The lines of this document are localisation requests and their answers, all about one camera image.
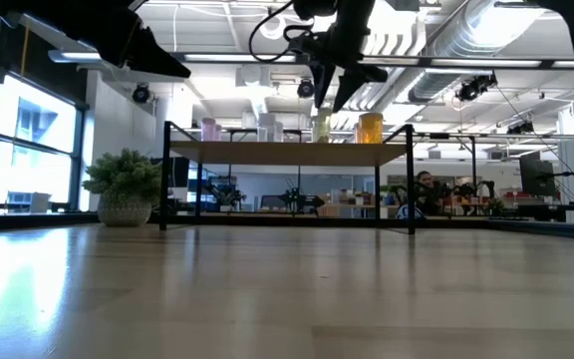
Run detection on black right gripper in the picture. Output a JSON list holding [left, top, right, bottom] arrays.
[[289, 0, 390, 114]]

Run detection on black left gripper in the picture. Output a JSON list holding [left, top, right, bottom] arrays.
[[0, 0, 192, 80]]

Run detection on yellow-green pill vial white cap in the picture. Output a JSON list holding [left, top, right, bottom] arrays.
[[312, 107, 333, 145]]

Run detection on clear bottle blue pills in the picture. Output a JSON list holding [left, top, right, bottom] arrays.
[[256, 112, 278, 143]]

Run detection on black ceiling spotlight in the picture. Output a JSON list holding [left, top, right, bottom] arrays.
[[296, 78, 317, 100], [131, 83, 151, 105], [453, 72, 499, 104]]

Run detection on overhead light bar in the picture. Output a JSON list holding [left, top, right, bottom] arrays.
[[47, 48, 574, 71]]

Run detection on green potted plant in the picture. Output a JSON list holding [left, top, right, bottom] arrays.
[[81, 147, 163, 228]]

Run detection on white and blue ball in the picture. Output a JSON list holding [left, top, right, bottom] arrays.
[[396, 202, 426, 221]]

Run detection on small background plant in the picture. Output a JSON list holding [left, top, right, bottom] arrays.
[[210, 182, 248, 213]]

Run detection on large window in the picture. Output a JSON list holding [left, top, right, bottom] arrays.
[[0, 69, 89, 215]]

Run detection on black linear ceiling lamp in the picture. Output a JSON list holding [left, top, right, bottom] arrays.
[[493, 0, 537, 11]]

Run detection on black monitor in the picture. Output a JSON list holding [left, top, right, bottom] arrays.
[[518, 152, 557, 198]]

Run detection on wooden shelf black metal frame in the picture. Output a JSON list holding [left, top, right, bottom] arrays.
[[158, 120, 417, 235]]

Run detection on white ceiling ring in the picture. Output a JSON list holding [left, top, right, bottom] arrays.
[[259, 10, 288, 41]]

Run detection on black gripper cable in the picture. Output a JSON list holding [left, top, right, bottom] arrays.
[[247, 0, 298, 65]]

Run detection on silver ventilation duct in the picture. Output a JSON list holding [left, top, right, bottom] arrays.
[[406, 0, 550, 104]]

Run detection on black aluminium table frame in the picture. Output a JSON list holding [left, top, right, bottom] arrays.
[[0, 211, 574, 241]]

